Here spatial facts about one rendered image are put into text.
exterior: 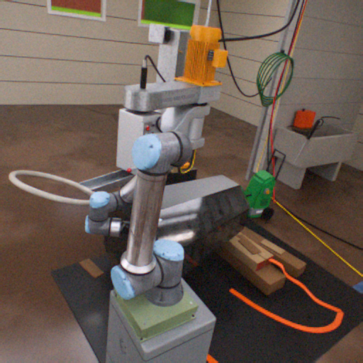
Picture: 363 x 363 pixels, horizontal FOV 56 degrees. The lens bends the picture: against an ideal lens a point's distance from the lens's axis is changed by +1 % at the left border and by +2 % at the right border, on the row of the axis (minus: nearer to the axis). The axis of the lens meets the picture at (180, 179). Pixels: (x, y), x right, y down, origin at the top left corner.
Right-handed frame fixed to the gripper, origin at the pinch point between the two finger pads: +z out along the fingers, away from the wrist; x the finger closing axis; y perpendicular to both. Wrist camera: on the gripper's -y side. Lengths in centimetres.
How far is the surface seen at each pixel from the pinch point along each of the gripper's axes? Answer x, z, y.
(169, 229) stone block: 30, 14, 76
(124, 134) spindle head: -36, -28, 73
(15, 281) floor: 104, -103, 105
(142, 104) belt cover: -58, -18, 61
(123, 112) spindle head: -51, -30, 71
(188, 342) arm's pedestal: 43, 19, -23
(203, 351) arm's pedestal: 54, 30, -15
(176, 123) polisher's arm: -47, 8, 98
